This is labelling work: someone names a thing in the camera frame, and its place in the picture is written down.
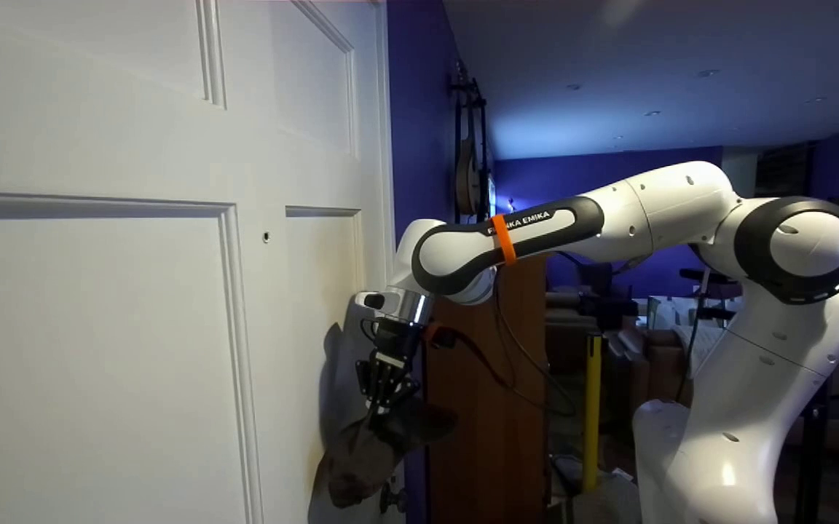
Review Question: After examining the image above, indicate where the dark metal wall ornament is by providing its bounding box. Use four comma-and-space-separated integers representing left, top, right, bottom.
446, 60, 498, 227

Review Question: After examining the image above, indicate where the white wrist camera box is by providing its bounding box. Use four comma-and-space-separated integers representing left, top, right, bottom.
342, 285, 440, 342

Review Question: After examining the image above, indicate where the yellow upright post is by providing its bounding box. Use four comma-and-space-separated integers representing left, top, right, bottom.
580, 332, 605, 495

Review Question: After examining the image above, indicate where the white panel door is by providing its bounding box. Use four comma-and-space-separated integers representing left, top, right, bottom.
0, 0, 398, 524

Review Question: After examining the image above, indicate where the dark grey cap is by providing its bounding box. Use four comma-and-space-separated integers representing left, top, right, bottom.
313, 322, 459, 512

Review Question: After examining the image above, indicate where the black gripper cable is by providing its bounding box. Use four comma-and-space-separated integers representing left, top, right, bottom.
427, 271, 549, 416

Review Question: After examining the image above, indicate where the brown wooden cabinet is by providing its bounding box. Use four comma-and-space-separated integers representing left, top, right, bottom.
425, 248, 549, 524

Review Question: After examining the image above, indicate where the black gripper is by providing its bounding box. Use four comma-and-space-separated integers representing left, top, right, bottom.
357, 317, 433, 429

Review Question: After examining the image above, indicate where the orange arm strap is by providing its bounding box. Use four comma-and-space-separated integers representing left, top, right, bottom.
485, 211, 520, 268

